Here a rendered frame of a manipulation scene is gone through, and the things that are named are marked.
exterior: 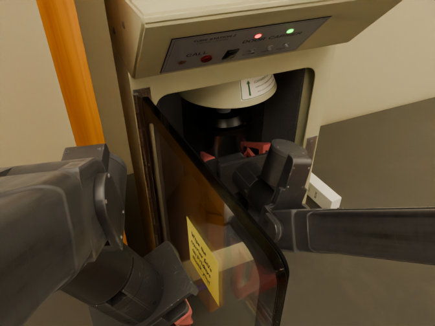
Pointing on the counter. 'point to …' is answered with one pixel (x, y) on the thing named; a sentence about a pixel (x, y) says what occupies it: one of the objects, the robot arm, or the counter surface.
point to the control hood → (233, 23)
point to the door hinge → (142, 139)
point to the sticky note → (203, 260)
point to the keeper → (311, 145)
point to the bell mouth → (233, 93)
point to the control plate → (241, 38)
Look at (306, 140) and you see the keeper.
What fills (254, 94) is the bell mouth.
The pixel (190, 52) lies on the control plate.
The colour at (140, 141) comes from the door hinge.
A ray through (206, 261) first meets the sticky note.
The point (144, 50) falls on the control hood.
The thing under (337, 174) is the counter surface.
